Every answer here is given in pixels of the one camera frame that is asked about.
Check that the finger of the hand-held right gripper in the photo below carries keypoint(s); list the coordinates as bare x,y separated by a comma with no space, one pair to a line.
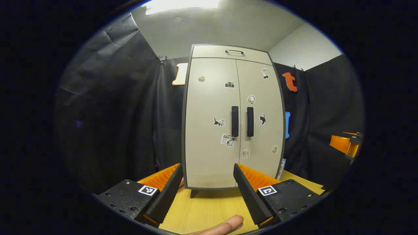
341,143

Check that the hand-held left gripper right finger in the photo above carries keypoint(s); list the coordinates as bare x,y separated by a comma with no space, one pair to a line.
251,199

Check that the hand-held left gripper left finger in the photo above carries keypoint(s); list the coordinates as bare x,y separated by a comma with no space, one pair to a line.
168,199

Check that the grey double-door shoe cabinet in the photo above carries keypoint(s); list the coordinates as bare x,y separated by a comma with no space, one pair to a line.
194,193

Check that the shoe cabinet door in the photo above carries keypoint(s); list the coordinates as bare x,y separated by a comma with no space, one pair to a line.
266,98
209,98

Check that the black cloth clip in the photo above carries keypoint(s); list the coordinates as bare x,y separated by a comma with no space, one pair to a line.
296,68
163,58

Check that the black backdrop cloth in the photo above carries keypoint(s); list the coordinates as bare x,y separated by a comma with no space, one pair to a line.
114,114

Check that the ceiling light panel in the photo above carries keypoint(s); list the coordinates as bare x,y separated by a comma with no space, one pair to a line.
183,6

